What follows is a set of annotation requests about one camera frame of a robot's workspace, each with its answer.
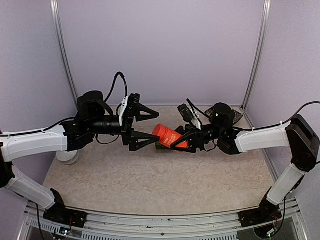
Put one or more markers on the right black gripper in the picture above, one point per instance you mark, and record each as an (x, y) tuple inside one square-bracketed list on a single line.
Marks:
[(195, 139)]

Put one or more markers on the aluminium frame post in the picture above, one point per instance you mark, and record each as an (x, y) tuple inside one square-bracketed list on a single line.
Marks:
[(258, 53), (54, 5)]

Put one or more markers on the left aluminium frame post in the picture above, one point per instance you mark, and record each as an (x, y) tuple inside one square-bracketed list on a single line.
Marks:
[(54, 5)]

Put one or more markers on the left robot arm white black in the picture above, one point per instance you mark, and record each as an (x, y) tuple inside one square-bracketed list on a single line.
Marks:
[(94, 117)]

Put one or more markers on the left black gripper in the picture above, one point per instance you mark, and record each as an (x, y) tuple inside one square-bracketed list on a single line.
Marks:
[(130, 137)]

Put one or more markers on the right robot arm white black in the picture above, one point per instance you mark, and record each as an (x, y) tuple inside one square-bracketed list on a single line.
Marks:
[(294, 133)]

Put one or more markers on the green weekly pill organizer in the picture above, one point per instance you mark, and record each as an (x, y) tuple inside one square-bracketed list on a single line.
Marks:
[(159, 146)]

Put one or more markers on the orange pill bottle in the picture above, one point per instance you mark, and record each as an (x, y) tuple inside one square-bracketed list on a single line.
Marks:
[(166, 135)]

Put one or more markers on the white bowl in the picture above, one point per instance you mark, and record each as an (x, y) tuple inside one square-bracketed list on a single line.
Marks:
[(67, 157)]

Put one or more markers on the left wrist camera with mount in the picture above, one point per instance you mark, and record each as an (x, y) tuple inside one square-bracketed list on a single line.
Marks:
[(128, 107)]

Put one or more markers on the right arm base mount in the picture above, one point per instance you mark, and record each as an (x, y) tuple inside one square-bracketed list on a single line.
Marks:
[(258, 216)]

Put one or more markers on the black patterned square plate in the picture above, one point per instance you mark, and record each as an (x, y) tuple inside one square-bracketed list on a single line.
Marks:
[(223, 115)]

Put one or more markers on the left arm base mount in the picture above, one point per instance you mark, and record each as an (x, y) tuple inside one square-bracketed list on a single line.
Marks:
[(66, 216)]

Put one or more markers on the front aluminium rail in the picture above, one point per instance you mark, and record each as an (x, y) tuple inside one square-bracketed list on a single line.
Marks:
[(221, 225)]

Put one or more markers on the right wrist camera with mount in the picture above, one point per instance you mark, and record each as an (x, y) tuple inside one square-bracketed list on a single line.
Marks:
[(190, 116)]

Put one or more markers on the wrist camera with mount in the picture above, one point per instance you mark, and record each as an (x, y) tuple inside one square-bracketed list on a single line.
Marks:
[(190, 116), (128, 107)]

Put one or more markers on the right aluminium frame post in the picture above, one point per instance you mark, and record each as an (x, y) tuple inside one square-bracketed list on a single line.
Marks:
[(258, 53)]

